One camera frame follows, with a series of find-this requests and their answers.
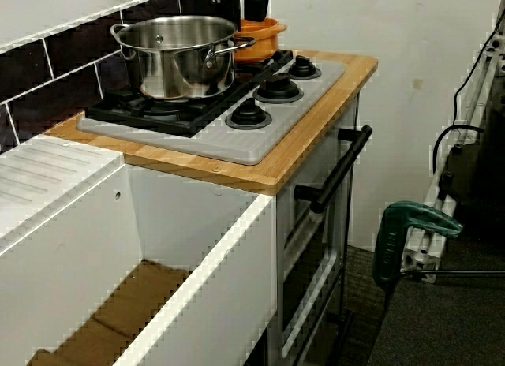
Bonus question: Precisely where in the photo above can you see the white sink basin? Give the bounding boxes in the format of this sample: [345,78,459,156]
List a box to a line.
[0,135,277,366]

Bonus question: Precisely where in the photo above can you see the stainless steel pot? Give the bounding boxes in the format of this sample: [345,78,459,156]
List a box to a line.
[110,15,256,101]

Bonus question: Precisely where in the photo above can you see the black curved cable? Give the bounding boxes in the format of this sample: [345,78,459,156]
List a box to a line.
[432,123,486,177]

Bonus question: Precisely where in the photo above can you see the brown cardboard sheet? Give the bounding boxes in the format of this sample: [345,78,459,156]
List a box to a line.
[25,259,190,366]

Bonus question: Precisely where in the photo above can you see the black burner grate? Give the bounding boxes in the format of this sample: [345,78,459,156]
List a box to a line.
[234,48,295,81]
[84,80,238,138]

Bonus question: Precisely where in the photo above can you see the black oven door handle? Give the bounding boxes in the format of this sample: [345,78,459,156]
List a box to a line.
[294,125,374,214]

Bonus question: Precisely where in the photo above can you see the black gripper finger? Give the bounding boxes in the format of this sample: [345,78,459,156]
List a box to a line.
[243,0,271,22]
[211,0,242,22]

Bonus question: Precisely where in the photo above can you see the grey stove top panel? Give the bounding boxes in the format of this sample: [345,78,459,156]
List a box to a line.
[77,58,347,166]

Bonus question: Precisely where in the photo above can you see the black equipment box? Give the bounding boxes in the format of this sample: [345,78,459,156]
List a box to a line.
[441,97,505,209]

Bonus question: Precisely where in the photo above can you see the orange plastic bowl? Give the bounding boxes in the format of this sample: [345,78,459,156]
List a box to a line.
[232,17,288,64]

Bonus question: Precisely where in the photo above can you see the dark tile backsplash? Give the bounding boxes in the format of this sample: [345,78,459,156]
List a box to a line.
[0,0,222,154]

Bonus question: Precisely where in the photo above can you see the aluminium rail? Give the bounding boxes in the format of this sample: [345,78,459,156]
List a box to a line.
[400,10,505,284]

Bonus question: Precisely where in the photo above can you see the grey oven door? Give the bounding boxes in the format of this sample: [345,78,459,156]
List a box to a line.
[275,93,362,366]

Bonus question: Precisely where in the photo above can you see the black stove knob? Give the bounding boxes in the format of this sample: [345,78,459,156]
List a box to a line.
[225,97,273,130]
[286,54,324,80]
[252,73,305,104]

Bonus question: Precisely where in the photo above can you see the bamboo kitchen countertop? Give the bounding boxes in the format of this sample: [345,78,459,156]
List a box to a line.
[43,50,379,196]

